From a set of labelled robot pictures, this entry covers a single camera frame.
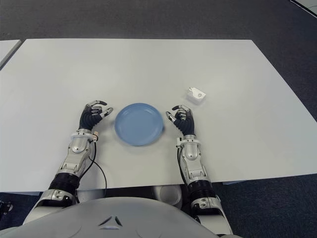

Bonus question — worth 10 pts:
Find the grey robot torso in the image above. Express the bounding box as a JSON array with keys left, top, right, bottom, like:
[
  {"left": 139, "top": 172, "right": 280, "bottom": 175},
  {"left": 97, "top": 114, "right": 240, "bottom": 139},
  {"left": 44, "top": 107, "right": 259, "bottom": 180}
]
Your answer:
[{"left": 0, "top": 197, "right": 238, "bottom": 238}]

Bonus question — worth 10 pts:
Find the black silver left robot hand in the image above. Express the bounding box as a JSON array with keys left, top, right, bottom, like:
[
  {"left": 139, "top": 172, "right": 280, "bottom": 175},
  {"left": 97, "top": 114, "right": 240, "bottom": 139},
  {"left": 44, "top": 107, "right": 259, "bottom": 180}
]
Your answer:
[{"left": 78, "top": 100, "right": 114, "bottom": 131}]

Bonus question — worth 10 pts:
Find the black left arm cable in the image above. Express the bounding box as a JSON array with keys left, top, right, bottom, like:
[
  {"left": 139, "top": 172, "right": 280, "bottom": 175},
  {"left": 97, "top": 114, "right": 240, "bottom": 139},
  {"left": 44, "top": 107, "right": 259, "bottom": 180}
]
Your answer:
[{"left": 74, "top": 138, "right": 107, "bottom": 204}]

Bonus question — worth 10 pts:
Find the white adjacent table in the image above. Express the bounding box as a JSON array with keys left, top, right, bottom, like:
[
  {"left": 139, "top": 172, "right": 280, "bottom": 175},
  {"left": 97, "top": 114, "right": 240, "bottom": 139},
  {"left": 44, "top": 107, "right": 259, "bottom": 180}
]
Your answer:
[{"left": 0, "top": 39, "right": 22, "bottom": 70}]

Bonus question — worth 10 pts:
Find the white charger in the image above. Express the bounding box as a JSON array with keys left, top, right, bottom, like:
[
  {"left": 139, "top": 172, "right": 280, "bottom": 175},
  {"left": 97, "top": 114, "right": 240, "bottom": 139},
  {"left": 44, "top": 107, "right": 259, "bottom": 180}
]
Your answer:
[{"left": 185, "top": 86, "right": 207, "bottom": 106}]

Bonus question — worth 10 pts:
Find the black stand on floor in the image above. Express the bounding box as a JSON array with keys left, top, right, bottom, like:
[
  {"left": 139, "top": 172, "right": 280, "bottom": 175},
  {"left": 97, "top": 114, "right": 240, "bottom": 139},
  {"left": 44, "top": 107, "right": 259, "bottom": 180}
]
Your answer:
[{"left": 0, "top": 200, "right": 13, "bottom": 216}]

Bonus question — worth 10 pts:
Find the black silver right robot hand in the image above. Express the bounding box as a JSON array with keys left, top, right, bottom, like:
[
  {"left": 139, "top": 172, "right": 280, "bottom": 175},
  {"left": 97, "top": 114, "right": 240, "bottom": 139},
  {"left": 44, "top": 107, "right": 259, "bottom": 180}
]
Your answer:
[{"left": 165, "top": 104, "right": 196, "bottom": 136}]

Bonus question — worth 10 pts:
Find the blue round plate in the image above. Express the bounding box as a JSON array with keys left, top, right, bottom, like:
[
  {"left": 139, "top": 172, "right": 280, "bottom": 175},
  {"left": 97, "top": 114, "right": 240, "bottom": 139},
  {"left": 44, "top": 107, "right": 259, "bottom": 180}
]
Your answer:
[{"left": 114, "top": 102, "right": 165, "bottom": 147}]

